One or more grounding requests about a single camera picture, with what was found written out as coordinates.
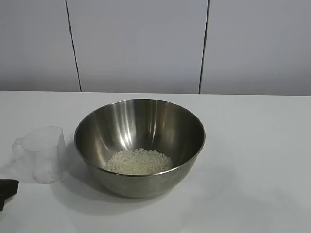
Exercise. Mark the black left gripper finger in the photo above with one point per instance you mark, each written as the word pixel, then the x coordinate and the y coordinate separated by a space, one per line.
pixel 8 187
pixel 1 204

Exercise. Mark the clear plastic measuring cup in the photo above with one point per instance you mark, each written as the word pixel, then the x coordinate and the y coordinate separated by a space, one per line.
pixel 46 150

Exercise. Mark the white rice grains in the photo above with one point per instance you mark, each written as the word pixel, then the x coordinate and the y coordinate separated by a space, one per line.
pixel 139 162

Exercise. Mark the stainless steel mixing bowl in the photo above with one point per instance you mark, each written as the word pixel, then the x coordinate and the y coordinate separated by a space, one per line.
pixel 136 131

